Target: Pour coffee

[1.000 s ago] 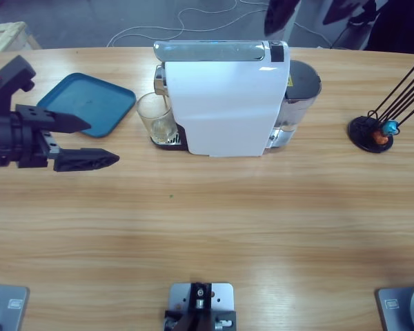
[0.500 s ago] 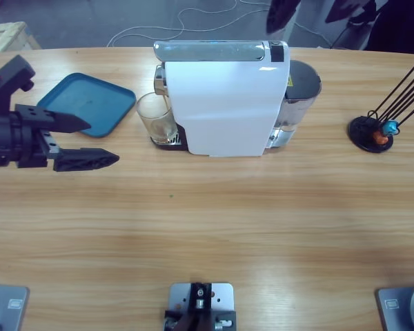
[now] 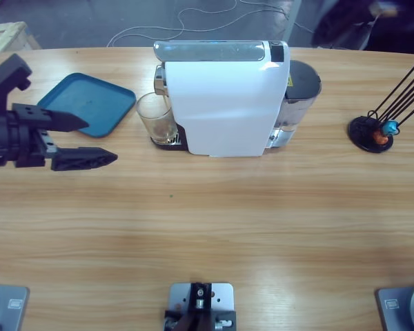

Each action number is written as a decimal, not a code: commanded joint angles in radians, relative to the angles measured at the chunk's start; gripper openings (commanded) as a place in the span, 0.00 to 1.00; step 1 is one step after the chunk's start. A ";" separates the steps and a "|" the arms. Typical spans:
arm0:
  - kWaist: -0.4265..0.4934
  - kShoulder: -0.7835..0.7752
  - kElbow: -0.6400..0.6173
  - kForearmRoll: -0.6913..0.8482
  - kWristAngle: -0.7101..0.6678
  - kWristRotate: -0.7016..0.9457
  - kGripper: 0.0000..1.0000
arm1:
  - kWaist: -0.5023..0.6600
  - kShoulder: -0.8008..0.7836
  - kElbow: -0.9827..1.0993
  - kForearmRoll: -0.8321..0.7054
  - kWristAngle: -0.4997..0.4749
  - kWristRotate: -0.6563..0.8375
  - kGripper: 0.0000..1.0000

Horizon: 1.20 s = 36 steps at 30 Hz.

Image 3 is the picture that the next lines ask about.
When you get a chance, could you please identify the blue coffee capsule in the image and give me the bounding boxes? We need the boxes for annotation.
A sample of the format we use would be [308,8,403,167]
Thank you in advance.
[382,120,400,136]

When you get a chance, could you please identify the short white floor cable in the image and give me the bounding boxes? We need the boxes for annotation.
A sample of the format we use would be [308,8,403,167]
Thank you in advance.
[292,21,315,35]

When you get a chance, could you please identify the black capsule holder with rods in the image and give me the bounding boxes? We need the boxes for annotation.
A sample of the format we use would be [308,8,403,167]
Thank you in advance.
[347,57,414,154]

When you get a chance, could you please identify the white capsule coffee machine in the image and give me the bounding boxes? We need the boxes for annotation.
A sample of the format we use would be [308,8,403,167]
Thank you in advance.
[152,39,294,159]

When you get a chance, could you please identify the clear water tank black lid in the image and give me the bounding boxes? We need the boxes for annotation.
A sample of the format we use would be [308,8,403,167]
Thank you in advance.
[277,60,323,134]

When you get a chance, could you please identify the light wooden crate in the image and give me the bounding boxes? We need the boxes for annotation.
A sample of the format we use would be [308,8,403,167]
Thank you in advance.
[0,21,42,54]

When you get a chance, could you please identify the silver coffee machine lever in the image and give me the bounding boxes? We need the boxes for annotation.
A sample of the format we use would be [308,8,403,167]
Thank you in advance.
[153,40,270,62]

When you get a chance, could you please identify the clear drinking glass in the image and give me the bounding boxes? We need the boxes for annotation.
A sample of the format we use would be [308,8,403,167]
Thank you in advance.
[135,92,180,146]

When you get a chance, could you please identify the blue plastic tray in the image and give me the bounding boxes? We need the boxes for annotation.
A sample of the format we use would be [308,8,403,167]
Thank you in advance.
[35,72,139,139]

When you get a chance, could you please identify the grey plate mount black post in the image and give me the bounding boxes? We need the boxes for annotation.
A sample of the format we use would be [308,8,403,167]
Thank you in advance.
[163,281,238,331]

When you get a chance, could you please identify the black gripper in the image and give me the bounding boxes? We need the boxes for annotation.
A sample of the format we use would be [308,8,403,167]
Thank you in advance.
[0,102,119,172]

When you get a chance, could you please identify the grey metal post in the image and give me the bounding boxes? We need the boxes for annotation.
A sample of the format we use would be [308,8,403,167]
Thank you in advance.
[282,0,303,44]

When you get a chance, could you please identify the person in dark clothes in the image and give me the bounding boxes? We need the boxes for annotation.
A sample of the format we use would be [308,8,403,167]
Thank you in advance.
[312,0,414,54]

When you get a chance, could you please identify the black drip tray metal grate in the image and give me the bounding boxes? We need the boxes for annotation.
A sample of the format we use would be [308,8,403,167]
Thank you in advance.
[150,123,189,152]

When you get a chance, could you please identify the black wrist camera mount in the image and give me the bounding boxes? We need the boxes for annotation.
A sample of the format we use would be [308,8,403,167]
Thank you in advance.
[0,53,33,114]

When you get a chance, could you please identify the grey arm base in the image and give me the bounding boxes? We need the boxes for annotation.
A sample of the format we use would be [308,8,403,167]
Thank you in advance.
[0,283,31,331]
[375,284,414,331]

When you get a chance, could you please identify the long white floor cable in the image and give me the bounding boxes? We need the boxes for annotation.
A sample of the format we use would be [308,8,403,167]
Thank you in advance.
[106,0,288,48]

